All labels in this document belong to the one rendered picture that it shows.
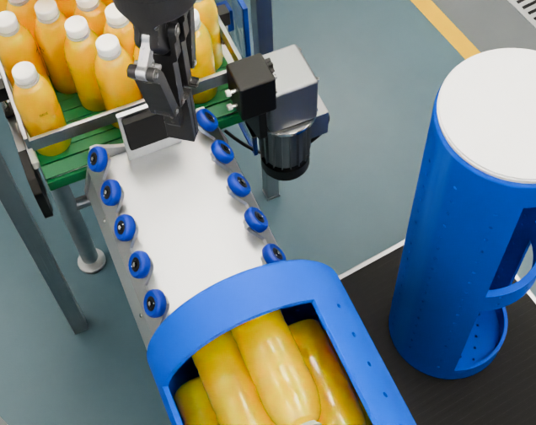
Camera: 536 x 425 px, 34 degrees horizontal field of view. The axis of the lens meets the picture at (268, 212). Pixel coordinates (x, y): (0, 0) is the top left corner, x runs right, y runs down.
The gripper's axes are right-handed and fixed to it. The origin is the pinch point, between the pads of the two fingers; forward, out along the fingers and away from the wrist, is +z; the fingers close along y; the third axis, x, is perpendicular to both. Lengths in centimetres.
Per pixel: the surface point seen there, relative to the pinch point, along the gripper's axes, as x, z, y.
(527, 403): -61, 134, 31
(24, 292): 75, 148, 37
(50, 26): 42, 41, 43
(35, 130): 41, 50, 27
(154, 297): 11, 51, 2
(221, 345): -4.5, 34.3, -10.2
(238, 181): 4, 51, 25
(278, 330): -11.7, 30.6, -8.0
